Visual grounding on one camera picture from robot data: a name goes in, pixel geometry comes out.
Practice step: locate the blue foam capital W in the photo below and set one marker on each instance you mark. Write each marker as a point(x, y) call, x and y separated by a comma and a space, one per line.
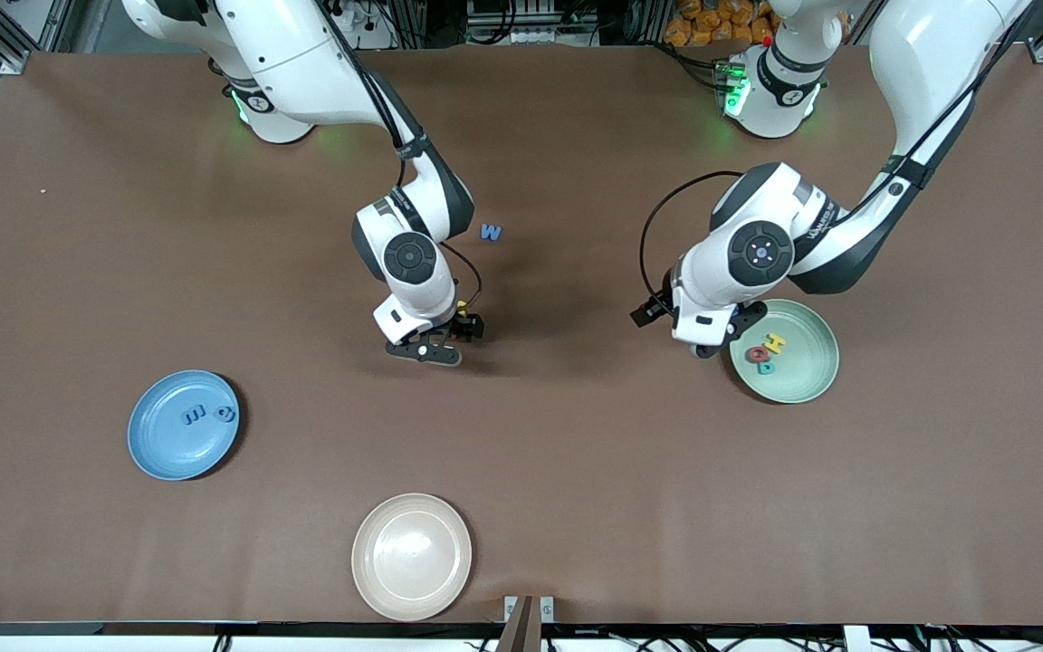
point(491, 233)

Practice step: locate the red foam capital Q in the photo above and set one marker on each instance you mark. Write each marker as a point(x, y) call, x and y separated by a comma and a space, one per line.
point(759, 354)

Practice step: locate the yellow foam capital H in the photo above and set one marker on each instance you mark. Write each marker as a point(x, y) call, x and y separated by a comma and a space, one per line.
point(775, 342)

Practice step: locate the teal foam capital R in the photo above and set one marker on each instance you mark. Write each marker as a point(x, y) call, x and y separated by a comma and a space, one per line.
point(766, 368)

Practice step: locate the blue foam small a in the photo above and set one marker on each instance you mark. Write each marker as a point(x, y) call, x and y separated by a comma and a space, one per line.
point(224, 414)

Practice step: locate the blue foam small m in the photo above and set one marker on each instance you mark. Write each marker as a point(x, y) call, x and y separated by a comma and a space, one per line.
point(193, 416)

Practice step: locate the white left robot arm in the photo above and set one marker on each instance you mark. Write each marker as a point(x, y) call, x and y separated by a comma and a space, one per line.
point(757, 254)

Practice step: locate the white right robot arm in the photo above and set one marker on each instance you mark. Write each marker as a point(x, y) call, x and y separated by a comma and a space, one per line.
point(304, 54)

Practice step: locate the green plate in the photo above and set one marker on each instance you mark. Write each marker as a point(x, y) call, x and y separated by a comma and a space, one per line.
point(802, 362)

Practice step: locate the beige plate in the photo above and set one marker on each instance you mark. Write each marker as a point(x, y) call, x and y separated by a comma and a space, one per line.
point(412, 557)

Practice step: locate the orange packaged goods pile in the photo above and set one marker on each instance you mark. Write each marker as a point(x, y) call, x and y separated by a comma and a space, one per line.
point(712, 23)

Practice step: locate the blue plate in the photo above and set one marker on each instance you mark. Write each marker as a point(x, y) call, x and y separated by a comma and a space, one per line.
point(168, 444)

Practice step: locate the white power strip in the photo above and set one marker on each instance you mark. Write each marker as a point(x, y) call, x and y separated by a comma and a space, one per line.
point(368, 23)

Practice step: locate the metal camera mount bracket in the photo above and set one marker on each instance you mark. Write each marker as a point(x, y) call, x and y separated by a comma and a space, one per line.
point(529, 620)

